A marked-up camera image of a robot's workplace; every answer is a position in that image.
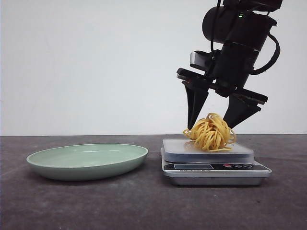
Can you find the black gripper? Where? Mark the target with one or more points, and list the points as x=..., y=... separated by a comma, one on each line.
x=227, y=77

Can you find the yellow vermicelli noodle bundle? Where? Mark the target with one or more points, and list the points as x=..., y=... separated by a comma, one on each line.
x=211, y=134

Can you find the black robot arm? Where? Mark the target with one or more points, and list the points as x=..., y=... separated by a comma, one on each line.
x=242, y=27

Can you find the silver digital kitchen scale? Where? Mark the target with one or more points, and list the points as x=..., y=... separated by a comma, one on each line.
x=183, y=164

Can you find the light green oval plate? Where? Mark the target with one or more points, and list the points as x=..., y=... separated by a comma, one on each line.
x=87, y=161

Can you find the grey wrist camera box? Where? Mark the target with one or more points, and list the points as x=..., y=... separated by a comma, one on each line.
x=202, y=60

